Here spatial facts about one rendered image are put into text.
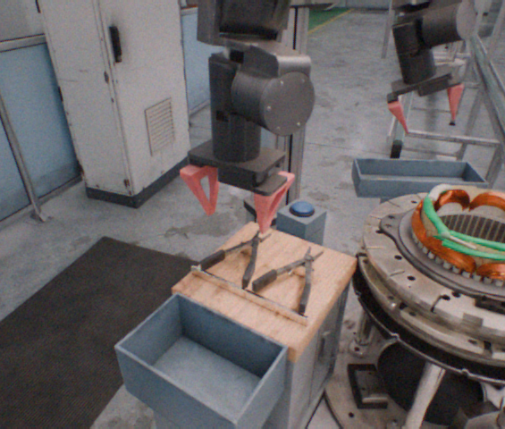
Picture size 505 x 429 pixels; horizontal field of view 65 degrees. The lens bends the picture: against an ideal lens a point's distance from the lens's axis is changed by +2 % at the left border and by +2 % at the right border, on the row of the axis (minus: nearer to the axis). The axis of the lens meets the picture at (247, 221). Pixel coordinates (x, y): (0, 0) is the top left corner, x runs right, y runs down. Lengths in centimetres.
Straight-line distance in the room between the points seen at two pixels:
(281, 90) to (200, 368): 37
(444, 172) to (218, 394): 71
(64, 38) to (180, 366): 233
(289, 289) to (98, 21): 214
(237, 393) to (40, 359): 153
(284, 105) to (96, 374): 162
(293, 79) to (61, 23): 238
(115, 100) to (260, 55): 224
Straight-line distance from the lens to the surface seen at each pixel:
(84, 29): 258
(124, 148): 269
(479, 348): 55
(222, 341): 54
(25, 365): 201
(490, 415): 75
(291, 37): 86
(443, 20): 77
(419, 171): 98
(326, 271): 58
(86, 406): 178
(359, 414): 76
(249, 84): 38
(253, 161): 45
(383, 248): 59
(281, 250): 61
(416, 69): 82
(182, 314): 56
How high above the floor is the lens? 143
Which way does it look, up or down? 33 degrees down
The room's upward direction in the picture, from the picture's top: straight up
